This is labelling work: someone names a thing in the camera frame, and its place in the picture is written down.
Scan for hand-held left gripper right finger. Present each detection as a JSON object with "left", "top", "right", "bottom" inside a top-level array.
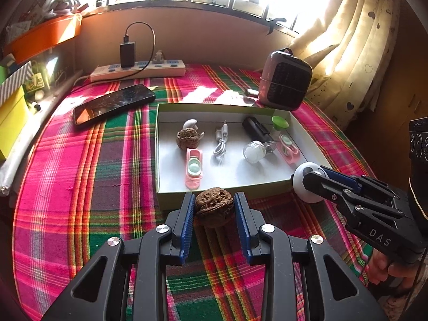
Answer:
[{"left": 234, "top": 192, "right": 388, "bottom": 321}]

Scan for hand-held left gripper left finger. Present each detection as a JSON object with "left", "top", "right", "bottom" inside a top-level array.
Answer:
[{"left": 40, "top": 192, "right": 196, "bottom": 321}]

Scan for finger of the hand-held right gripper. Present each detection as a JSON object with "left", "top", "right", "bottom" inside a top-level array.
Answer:
[
  {"left": 302, "top": 170, "right": 414, "bottom": 224},
  {"left": 319, "top": 165, "right": 408, "bottom": 208}
]

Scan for white egg-shaped device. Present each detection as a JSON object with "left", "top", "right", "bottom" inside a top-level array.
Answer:
[{"left": 292, "top": 162, "right": 330, "bottom": 204}]

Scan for brown carved walnut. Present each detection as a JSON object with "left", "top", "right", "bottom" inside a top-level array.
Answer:
[
  {"left": 195, "top": 188, "right": 234, "bottom": 228},
  {"left": 176, "top": 128, "right": 205, "bottom": 149}
]

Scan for green white cardboard box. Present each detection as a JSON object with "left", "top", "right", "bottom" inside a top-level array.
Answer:
[{"left": 155, "top": 102, "right": 310, "bottom": 212}]

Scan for green-topped white knob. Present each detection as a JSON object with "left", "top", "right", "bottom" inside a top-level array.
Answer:
[{"left": 271, "top": 115, "right": 291, "bottom": 134}]

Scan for white short cable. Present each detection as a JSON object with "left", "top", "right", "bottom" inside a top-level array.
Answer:
[{"left": 213, "top": 120, "right": 231, "bottom": 165}]

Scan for grey mushroom-shaped knob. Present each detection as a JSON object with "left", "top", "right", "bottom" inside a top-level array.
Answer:
[{"left": 183, "top": 119, "right": 204, "bottom": 133}]

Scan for person's right hand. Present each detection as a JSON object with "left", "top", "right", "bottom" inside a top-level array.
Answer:
[{"left": 366, "top": 249, "right": 422, "bottom": 295}]

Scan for plaid pink green blanket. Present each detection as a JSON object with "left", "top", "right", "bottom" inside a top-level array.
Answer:
[{"left": 13, "top": 63, "right": 385, "bottom": 321}]

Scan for small pink fan heater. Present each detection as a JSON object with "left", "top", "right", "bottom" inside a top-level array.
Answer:
[{"left": 259, "top": 48, "right": 314, "bottom": 112}]

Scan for cream heart-print curtain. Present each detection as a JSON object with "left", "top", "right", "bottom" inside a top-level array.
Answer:
[{"left": 289, "top": 0, "right": 402, "bottom": 131}]

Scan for black smartphone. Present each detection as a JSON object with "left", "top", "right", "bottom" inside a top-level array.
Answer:
[{"left": 73, "top": 84, "right": 156, "bottom": 127}]

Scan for white power strip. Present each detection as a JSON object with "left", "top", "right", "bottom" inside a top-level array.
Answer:
[{"left": 90, "top": 59, "right": 186, "bottom": 82}]

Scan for black charger adapter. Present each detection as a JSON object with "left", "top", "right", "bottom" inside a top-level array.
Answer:
[{"left": 120, "top": 34, "right": 137, "bottom": 68}]

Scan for yellow cardboard box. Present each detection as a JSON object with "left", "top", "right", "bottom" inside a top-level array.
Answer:
[{"left": 0, "top": 85, "right": 30, "bottom": 160}]

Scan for small green printed card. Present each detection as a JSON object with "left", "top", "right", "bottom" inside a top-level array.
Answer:
[{"left": 25, "top": 72, "right": 45, "bottom": 92}]

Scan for striped cardboard box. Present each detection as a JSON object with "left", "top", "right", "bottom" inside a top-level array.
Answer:
[{"left": 0, "top": 62, "right": 34, "bottom": 106}]

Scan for orange tray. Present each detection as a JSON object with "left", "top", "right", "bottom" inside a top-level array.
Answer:
[{"left": 3, "top": 15, "right": 82, "bottom": 64}]

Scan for black window handle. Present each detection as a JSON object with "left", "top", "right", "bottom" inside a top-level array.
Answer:
[{"left": 266, "top": 18, "right": 287, "bottom": 36}]

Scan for black charging cable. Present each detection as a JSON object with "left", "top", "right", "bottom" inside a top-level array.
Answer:
[{"left": 100, "top": 22, "right": 156, "bottom": 84}]

